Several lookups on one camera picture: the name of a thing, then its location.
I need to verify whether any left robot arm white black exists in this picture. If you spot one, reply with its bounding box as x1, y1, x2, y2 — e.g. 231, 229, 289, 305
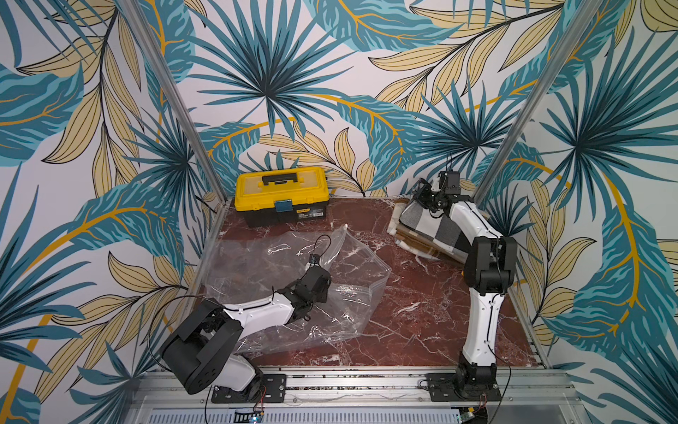
158, 264, 332, 402

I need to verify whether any right aluminium frame post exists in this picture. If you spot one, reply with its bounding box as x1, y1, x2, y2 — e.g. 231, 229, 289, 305
474, 1, 602, 204

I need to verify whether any aluminium front rail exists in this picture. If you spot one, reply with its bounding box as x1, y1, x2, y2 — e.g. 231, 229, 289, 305
123, 366, 590, 423

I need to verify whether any clear plastic vacuum bag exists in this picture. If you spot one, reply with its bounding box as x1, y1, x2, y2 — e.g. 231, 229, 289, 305
204, 225, 391, 354

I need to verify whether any aluminium frame post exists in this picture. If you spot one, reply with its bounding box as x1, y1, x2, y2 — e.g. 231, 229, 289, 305
474, 1, 602, 204
119, 0, 228, 205

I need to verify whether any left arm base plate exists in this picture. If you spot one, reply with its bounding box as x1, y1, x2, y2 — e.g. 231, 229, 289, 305
210, 374, 287, 405

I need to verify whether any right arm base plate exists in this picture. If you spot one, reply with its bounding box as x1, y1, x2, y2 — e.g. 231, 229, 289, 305
425, 373, 502, 402

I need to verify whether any beige plaid blanket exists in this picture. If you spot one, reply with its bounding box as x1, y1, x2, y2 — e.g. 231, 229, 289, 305
387, 199, 426, 254

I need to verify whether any left aluminium frame post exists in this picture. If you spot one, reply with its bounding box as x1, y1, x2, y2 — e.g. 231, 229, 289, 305
119, 0, 228, 205

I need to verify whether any tan blanket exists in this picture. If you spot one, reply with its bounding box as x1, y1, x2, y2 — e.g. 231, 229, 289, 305
389, 195, 501, 263

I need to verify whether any yellow black toolbox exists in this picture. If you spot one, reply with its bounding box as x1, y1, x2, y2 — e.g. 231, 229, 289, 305
234, 166, 330, 227

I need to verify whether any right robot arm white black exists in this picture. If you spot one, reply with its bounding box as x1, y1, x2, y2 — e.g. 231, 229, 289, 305
400, 171, 517, 396

